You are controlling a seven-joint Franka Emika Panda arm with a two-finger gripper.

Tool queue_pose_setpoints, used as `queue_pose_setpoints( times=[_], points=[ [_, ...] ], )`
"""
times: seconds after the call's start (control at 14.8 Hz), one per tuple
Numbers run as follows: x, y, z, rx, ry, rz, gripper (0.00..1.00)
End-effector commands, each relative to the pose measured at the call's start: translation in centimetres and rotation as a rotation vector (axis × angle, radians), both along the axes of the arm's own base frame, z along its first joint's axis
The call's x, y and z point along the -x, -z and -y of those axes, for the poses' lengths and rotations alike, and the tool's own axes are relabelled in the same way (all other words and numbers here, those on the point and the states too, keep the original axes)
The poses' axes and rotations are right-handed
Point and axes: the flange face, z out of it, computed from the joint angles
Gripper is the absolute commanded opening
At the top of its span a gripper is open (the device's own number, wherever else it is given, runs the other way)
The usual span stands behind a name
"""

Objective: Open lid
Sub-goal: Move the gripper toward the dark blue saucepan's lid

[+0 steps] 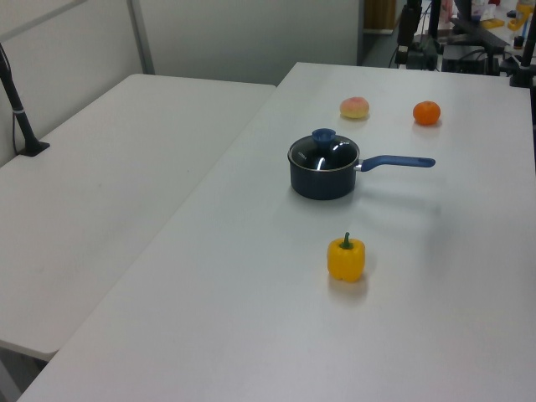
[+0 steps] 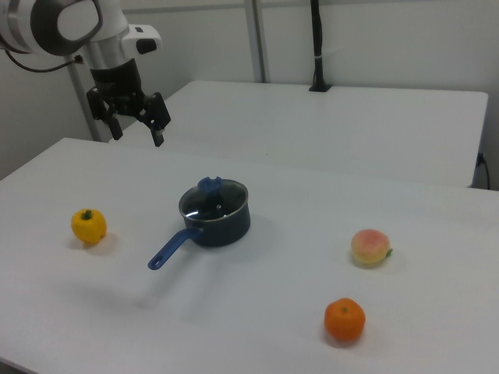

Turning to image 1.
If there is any glass lid blue knob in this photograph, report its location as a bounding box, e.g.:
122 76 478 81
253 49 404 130
287 127 360 173

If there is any black camera pole stand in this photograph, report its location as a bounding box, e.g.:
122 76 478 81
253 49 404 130
0 41 51 158

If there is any thin black upright pole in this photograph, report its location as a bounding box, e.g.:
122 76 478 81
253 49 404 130
425 0 443 71

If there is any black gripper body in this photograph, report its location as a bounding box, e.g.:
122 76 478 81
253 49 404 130
397 4 422 46

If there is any yellow plastic object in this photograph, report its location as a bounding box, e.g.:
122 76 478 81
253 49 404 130
507 0 536 32

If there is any black desk equipment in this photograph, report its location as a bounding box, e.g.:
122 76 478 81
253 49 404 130
441 16 515 77

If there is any white side table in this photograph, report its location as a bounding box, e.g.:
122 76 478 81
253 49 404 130
0 73 277 363

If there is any dark blue saucepan blue handle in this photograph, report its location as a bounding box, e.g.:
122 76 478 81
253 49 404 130
286 136 436 201

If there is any brown wooden cabinet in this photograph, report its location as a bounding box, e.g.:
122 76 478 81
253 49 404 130
363 0 399 33

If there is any orange mandarin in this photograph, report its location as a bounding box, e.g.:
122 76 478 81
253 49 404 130
412 100 442 126

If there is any yellow bell pepper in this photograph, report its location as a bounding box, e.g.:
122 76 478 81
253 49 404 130
326 231 366 284

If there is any black clamp pole stand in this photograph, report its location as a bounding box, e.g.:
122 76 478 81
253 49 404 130
508 23 536 89

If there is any pink yellow peach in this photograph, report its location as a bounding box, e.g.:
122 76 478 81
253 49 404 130
338 96 371 121

